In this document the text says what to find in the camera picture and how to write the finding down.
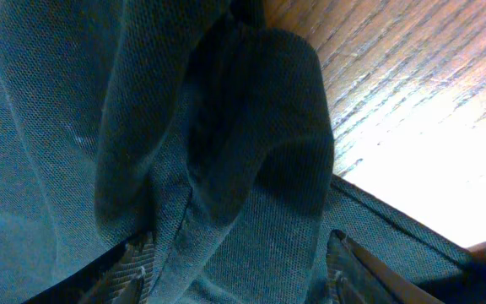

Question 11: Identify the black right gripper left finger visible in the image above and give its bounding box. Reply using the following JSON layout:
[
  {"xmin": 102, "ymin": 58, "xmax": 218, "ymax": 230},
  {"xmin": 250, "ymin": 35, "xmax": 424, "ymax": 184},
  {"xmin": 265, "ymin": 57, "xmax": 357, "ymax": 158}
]
[{"xmin": 25, "ymin": 231, "xmax": 155, "ymax": 304}]

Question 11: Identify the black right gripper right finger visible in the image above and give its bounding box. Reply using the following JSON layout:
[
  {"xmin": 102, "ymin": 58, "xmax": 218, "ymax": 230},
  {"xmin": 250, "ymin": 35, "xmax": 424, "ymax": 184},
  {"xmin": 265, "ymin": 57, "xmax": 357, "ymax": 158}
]
[{"xmin": 326, "ymin": 230, "xmax": 442, "ymax": 304}]

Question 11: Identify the black t-shirt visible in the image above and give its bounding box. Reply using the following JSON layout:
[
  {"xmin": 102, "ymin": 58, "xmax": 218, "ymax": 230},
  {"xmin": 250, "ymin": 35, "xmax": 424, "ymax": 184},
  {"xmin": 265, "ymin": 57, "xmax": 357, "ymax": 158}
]
[{"xmin": 0, "ymin": 1, "xmax": 486, "ymax": 303}]

